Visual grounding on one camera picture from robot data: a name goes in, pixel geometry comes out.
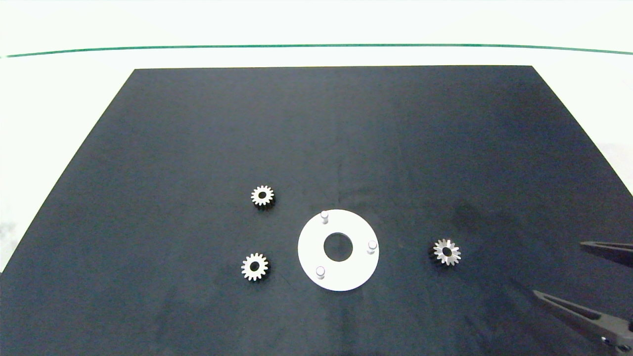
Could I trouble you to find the steel gear with slanted teeth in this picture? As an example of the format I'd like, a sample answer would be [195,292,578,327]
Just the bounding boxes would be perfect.
[433,238,462,267]

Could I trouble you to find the dark rectangular mat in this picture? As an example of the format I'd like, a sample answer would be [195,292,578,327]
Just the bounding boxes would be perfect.
[0,65,633,356]

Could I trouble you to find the round white plate with pins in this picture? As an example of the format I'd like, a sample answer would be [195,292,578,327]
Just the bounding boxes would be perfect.
[298,209,380,292]

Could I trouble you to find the small steel spur gear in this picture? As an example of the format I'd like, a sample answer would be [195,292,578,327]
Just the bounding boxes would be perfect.
[241,253,270,282]
[251,185,275,208]

